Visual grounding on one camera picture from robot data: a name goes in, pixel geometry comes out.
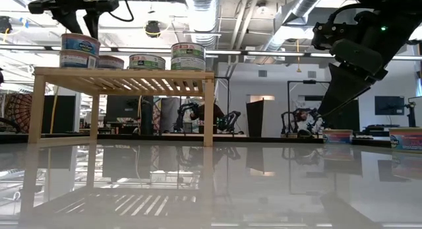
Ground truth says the red patterned tapestry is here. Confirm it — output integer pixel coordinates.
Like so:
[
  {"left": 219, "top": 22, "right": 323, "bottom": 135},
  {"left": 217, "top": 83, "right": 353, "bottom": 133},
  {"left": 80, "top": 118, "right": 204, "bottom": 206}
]
[{"left": 3, "top": 92, "right": 34, "bottom": 130}]

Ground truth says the dark desk monitor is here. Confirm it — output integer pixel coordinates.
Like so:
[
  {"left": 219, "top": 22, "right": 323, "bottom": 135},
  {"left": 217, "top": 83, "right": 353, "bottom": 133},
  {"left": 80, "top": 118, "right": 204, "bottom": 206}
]
[{"left": 105, "top": 95, "right": 141, "bottom": 124}]

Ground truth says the large black panel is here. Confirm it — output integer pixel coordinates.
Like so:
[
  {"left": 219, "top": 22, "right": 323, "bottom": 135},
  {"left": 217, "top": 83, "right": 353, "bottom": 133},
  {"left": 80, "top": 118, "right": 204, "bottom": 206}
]
[{"left": 322, "top": 99, "right": 361, "bottom": 131}]

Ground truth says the black metal stand frame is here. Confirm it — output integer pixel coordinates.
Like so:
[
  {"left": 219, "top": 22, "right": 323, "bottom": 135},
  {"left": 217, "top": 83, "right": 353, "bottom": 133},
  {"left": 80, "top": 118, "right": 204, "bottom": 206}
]
[
  {"left": 214, "top": 76, "right": 231, "bottom": 133},
  {"left": 287, "top": 79, "right": 334, "bottom": 131}
]

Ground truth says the light wooden slatted shelf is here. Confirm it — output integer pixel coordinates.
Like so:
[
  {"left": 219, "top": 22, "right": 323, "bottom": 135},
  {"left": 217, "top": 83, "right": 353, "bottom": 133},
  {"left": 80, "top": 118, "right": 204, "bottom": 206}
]
[{"left": 28, "top": 67, "right": 215, "bottom": 147}]

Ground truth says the black camera stand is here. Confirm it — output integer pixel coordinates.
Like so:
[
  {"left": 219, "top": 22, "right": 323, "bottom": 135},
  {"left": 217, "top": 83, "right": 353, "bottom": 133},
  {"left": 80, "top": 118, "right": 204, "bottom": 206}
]
[{"left": 406, "top": 102, "right": 418, "bottom": 128}]

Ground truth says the ceiling light strip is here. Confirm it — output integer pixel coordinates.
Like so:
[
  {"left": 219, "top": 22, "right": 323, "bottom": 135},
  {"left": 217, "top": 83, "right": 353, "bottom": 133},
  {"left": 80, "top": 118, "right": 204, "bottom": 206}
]
[{"left": 98, "top": 47, "right": 422, "bottom": 61}]

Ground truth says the dark wall monitor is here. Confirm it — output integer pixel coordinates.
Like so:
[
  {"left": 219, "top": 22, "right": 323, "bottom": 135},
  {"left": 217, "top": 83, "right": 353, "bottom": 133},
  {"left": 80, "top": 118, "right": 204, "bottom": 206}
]
[{"left": 375, "top": 96, "right": 406, "bottom": 116}]

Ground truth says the ribbed silver ceiling duct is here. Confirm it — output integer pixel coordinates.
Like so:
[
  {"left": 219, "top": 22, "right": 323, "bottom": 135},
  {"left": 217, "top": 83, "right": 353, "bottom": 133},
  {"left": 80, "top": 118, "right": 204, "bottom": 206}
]
[{"left": 184, "top": 0, "right": 220, "bottom": 48}]

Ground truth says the white wall poster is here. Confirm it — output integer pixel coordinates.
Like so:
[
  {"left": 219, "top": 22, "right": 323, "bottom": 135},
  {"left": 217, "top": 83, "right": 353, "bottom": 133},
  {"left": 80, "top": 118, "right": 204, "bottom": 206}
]
[{"left": 293, "top": 100, "right": 324, "bottom": 124}]

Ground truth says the white patterned cloth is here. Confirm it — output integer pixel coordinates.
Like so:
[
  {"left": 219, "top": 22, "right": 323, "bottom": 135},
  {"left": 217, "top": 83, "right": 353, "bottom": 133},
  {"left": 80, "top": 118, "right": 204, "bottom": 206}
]
[{"left": 180, "top": 96, "right": 202, "bottom": 106}]

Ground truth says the yellow hanging cord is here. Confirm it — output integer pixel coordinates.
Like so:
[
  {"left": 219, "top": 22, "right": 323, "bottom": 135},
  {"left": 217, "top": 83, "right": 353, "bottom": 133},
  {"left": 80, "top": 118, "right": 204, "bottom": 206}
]
[{"left": 49, "top": 85, "right": 60, "bottom": 134}]

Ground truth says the black ceiling device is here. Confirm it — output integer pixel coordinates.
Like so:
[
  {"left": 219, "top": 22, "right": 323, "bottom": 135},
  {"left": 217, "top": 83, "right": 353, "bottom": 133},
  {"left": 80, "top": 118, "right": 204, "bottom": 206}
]
[{"left": 0, "top": 16, "right": 13, "bottom": 34}]

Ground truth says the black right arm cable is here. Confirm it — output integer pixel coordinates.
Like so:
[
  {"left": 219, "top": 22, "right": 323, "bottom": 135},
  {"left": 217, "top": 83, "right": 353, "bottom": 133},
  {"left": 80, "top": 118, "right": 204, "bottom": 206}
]
[{"left": 328, "top": 3, "right": 373, "bottom": 25}]

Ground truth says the person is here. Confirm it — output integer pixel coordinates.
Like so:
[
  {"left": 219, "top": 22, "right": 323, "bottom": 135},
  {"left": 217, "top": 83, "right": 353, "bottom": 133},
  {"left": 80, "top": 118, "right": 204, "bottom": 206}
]
[
  {"left": 190, "top": 102, "right": 227, "bottom": 134},
  {"left": 296, "top": 108, "right": 314, "bottom": 126}
]

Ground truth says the black dome camera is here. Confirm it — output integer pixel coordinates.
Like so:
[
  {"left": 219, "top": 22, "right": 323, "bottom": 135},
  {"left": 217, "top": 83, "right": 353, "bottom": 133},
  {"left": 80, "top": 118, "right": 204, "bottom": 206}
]
[{"left": 144, "top": 20, "right": 162, "bottom": 38}]

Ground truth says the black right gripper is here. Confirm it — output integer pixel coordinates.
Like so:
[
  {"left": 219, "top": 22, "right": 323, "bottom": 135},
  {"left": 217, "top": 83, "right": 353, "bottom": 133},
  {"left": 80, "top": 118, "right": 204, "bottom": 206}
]
[{"left": 311, "top": 10, "right": 408, "bottom": 123}]

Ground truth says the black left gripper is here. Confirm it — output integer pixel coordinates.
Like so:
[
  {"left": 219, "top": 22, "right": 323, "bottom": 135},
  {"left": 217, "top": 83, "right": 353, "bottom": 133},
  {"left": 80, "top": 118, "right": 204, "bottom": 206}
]
[{"left": 28, "top": 0, "right": 120, "bottom": 40}]

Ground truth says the thick black hose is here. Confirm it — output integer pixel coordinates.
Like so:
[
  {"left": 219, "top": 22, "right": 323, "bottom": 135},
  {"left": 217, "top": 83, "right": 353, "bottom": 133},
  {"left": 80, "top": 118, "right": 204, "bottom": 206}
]
[{"left": 0, "top": 116, "right": 24, "bottom": 135}]

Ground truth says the smooth silver ceiling duct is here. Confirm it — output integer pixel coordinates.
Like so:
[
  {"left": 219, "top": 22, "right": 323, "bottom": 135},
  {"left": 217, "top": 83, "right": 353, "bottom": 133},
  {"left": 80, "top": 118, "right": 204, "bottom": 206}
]
[{"left": 262, "top": 0, "right": 330, "bottom": 51}]

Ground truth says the black standing board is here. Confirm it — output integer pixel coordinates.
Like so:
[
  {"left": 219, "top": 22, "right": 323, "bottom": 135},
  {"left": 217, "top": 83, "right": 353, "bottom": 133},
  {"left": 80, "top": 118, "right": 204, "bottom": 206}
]
[{"left": 246, "top": 98, "right": 265, "bottom": 138}]

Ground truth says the yellow pendant cable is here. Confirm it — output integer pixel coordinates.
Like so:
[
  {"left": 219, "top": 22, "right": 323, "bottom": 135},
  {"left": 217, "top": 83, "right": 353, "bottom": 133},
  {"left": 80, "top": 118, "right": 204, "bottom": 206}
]
[{"left": 295, "top": 39, "right": 303, "bottom": 73}]

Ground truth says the black keyboard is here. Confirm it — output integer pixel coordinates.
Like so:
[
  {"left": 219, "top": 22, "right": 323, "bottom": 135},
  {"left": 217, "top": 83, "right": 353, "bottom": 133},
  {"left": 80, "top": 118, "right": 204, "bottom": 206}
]
[{"left": 362, "top": 124, "right": 402, "bottom": 131}]

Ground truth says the black cabinet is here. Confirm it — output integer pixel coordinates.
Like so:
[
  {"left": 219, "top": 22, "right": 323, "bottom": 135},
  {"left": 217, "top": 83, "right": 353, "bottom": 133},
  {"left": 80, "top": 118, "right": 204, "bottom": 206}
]
[{"left": 41, "top": 95, "right": 77, "bottom": 134}]

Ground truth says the grey draped cover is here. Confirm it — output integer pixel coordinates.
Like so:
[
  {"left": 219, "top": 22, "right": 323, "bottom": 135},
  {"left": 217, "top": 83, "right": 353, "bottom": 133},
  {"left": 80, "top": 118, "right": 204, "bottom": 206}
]
[{"left": 160, "top": 96, "right": 181, "bottom": 133}]

